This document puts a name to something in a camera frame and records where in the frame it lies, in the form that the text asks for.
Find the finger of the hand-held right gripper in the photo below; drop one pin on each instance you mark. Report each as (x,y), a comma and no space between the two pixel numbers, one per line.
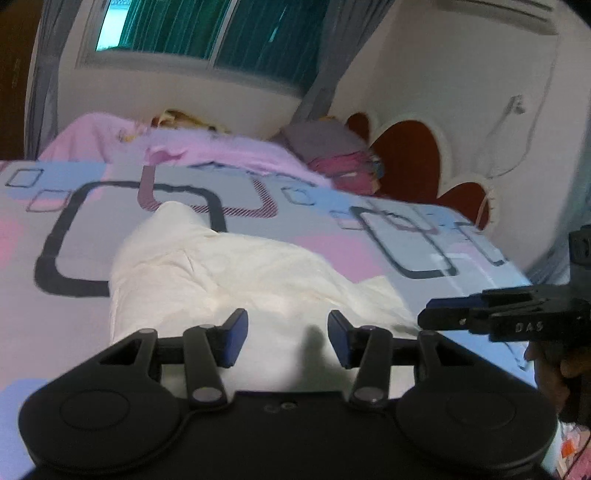
(448,314)

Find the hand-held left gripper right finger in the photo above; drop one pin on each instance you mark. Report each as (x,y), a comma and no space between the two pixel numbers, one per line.
(337,338)

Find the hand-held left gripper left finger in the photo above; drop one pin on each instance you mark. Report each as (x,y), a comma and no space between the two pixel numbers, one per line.
(237,333)

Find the cream garment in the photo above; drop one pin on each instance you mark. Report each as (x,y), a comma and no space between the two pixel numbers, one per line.
(258,277)

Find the pile of folded clothes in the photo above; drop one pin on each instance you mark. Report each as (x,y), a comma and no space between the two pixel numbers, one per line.
(337,147)

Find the person's right hand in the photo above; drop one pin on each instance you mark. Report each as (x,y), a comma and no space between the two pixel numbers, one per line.
(551,369)

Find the white and red headboard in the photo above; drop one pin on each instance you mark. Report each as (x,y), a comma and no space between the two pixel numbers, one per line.
(411,152)

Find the pink blanket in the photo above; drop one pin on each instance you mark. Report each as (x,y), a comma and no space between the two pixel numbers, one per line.
(231,150)

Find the yellow printed pillow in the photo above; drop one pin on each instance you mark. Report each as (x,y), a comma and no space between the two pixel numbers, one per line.
(180,121)

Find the grey curtain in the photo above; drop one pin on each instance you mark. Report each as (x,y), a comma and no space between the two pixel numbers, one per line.
(332,64)
(48,69)

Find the window with green blinds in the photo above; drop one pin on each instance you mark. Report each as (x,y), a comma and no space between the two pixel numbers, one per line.
(258,41)

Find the white air conditioner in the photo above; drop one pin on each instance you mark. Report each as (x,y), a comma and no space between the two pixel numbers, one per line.
(503,14)

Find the brown wooden door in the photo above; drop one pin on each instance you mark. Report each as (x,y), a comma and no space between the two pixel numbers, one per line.
(16,83)

